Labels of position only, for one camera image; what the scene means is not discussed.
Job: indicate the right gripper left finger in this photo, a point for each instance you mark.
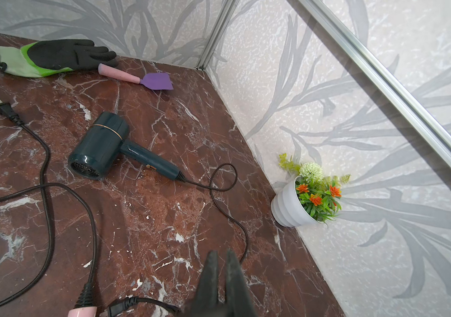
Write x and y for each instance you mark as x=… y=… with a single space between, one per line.
x=205 y=300

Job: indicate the purple pink spatula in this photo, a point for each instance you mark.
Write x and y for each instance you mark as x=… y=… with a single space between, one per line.
x=152 y=81

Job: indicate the white pot artificial flowers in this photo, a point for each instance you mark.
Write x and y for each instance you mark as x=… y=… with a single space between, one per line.
x=310 y=197

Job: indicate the dark green hair dryer left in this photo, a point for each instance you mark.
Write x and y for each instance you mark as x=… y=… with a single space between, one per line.
x=105 y=140

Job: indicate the horizontal aluminium frame bar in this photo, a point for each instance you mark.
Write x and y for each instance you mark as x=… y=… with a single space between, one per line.
x=419 y=118

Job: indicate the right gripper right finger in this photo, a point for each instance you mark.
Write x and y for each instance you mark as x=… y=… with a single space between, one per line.
x=238 y=300

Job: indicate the pink hair dryer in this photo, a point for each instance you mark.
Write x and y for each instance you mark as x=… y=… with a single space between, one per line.
x=89 y=311

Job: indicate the black green work glove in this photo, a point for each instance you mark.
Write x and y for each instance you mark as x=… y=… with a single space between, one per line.
x=50 y=57

